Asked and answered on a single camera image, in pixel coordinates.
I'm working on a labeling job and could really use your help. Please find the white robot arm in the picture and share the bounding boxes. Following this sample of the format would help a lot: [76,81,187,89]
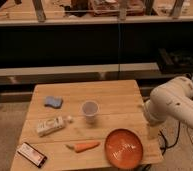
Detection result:
[143,76,193,129]

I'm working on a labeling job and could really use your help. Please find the orange plate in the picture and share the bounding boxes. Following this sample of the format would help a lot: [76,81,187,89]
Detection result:
[104,129,143,170]

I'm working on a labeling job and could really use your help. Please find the long wooden shelf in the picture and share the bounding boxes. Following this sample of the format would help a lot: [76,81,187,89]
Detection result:
[0,63,159,85]

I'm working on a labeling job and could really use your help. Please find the orange carrot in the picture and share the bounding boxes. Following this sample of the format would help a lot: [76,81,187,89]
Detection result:
[66,141,100,153]

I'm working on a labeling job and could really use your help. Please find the wooden table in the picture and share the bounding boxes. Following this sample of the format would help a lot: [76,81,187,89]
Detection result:
[11,80,163,171]

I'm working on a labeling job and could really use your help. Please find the blue sponge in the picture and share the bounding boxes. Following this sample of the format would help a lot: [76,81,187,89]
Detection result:
[44,96,63,109]

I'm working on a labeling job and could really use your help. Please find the white tube with cap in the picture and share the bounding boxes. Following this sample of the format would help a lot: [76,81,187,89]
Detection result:
[36,116,73,137]

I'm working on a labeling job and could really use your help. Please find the black smartphone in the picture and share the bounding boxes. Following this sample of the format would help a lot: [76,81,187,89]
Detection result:
[17,142,47,168]

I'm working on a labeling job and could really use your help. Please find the black cables on floor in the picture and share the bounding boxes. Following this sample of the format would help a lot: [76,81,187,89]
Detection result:
[143,96,193,171]

